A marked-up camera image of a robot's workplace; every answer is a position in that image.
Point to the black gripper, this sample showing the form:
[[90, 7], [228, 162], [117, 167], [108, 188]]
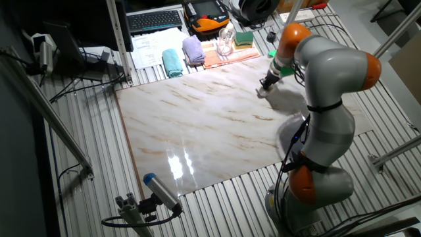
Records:
[[268, 82]]

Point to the white rectangular sponge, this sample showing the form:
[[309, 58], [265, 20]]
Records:
[[264, 93]]

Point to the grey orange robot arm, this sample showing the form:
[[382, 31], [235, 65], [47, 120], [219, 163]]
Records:
[[332, 98]]

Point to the green yellow sponge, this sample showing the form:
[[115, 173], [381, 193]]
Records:
[[244, 39]]

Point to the small black round object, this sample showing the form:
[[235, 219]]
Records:
[[271, 37]]

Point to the clear glass cup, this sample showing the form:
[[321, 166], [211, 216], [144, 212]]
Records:
[[225, 46]]

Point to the orange cloth mat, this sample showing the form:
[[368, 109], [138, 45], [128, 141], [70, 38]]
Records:
[[213, 59]]

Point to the black round spool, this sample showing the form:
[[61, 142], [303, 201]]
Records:
[[258, 9]]

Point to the purple folded cloth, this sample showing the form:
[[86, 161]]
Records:
[[193, 49]]

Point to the white power strip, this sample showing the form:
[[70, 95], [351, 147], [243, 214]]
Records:
[[307, 14]]

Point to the orange black teach pendant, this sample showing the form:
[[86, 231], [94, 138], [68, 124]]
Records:
[[205, 19]]

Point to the teal rolled towel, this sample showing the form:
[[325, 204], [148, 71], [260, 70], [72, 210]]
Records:
[[172, 62]]

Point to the white paper sheet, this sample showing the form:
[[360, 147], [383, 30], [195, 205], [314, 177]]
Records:
[[148, 46]]

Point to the black computer keyboard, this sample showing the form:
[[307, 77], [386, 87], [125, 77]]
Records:
[[154, 20]]

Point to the brown cardboard box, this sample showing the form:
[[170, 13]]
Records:
[[408, 72]]

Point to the black office chair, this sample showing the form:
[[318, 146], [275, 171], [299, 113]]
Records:
[[411, 5]]

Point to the black flat bar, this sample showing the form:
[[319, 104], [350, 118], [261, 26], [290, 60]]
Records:
[[385, 227]]

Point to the short aluminium profile stub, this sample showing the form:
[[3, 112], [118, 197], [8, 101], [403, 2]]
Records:
[[131, 214]]

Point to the grey monitor stand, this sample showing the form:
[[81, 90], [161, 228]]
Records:
[[64, 42]]

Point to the long slanted aluminium beam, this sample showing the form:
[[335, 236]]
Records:
[[49, 115]]

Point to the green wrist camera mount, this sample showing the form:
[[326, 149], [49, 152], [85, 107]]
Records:
[[286, 71]]

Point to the thin aluminium frame post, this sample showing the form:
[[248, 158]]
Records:
[[292, 13]]

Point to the slanted aluminium frame beam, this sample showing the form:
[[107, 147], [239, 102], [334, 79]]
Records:
[[398, 33]]

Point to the low aluminium frame beam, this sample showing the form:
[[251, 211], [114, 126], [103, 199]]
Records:
[[398, 151]]

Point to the silver camera with blue cap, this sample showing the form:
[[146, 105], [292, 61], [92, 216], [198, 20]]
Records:
[[161, 191]]

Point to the upright aluminium profile post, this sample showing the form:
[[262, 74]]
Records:
[[118, 39]]

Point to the black camera clamp bracket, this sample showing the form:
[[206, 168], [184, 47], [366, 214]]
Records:
[[148, 207]]

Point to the silver camera on white mount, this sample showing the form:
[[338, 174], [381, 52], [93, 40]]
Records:
[[46, 56]]

